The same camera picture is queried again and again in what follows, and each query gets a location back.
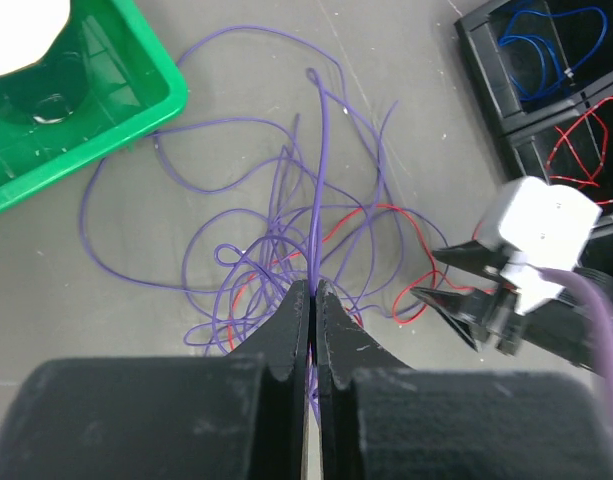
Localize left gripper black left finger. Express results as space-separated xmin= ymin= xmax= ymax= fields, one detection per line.
xmin=234 ymin=280 xmax=310 ymax=479

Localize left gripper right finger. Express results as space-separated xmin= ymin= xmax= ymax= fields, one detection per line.
xmin=313 ymin=281 xmax=416 ymax=479

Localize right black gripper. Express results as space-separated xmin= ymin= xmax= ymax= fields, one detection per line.
xmin=410 ymin=224 xmax=613 ymax=371

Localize purple thin wires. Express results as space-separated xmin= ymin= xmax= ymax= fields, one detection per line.
xmin=80 ymin=25 xmax=450 ymax=426

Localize blue thin wire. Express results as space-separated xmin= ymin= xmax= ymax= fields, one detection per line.
xmin=499 ymin=0 xmax=609 ymax=101

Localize black three-compartment tray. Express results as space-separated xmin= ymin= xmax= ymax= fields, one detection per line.
xmin=455 ymin=1 xmax=613 ymax=225

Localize green plastic bin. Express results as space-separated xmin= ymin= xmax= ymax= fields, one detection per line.
xmin=0 ymin=1 xmax=188 ymax=213

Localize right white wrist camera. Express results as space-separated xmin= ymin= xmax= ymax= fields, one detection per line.
xmin=476 ymin=176 xmax=602 ymax=315

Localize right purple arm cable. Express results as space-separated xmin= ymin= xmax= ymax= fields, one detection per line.
xmin=538 ymin=267 xmax=613 ymax=480

